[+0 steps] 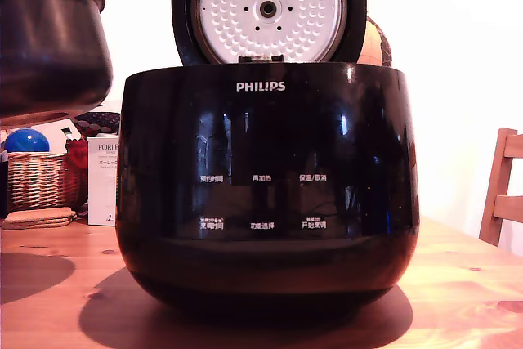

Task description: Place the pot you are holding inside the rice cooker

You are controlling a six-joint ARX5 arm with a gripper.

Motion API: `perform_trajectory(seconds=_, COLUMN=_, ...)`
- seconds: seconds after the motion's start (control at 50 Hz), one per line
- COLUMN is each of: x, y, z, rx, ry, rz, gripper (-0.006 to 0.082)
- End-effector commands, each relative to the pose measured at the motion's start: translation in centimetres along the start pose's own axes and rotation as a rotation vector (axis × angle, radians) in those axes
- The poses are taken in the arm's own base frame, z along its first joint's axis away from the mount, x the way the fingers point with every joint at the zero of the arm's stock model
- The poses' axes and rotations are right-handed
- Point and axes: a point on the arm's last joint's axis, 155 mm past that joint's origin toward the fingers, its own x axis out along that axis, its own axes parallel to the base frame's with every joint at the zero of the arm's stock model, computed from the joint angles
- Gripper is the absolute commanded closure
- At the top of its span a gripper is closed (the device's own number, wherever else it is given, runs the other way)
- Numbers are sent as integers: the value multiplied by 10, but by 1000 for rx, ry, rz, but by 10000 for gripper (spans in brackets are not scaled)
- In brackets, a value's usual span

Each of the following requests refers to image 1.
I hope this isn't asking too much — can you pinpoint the dark metal pot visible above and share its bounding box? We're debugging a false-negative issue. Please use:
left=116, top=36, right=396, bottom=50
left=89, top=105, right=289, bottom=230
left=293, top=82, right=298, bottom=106
left=0, top=0, right=114, bottom=128

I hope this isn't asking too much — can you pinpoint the black rice cooker lid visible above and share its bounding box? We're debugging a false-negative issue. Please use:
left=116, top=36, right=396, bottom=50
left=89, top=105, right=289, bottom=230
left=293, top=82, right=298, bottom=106
left=171, top=0, right=368, bottom=66

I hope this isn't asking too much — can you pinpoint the orange globe ball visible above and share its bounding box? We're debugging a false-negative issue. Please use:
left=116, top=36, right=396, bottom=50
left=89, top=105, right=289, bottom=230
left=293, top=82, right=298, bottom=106
left=359, top=15, right=393, bottom=67

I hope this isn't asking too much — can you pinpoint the white printed carton box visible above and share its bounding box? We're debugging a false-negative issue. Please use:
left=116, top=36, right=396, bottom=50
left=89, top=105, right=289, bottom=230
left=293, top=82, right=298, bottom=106
left=87, top=136, right=120, bottom=226

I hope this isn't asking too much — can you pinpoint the dark dotted round mat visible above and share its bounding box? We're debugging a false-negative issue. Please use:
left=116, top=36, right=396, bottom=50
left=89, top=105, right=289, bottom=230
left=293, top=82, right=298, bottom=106
left=75, top=110, right=122, bottom=137

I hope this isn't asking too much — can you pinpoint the red knitted pouch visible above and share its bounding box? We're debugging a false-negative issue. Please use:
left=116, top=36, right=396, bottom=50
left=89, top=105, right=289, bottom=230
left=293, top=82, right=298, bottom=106
left=60, top=138, right=90, bottom=211

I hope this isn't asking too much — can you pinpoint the white paper tag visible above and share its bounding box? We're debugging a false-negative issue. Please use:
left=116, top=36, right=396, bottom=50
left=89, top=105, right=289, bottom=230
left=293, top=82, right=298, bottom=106
left=60, top=118, right=85, bottom=142

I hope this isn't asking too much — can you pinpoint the round cork coaster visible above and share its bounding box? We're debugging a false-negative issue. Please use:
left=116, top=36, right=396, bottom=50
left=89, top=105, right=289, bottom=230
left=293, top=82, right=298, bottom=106
left=2, top=214, right=78, bottom=230
left=11, top=206, right=77, bottom=220

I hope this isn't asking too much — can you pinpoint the woven wicker basket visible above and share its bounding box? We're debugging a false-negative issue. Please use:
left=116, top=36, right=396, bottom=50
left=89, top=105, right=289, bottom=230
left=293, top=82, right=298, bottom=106
left=7, top=151, right=73, bottom=213

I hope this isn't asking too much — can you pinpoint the blue ball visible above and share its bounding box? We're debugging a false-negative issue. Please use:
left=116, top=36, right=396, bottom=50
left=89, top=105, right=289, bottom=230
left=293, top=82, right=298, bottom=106
left=2, top=128, right=51, bottom=154

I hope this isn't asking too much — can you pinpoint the wooden chair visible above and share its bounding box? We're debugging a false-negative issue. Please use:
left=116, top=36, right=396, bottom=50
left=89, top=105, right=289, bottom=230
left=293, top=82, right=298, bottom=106
left=478, top=128, right=523, bottom=248

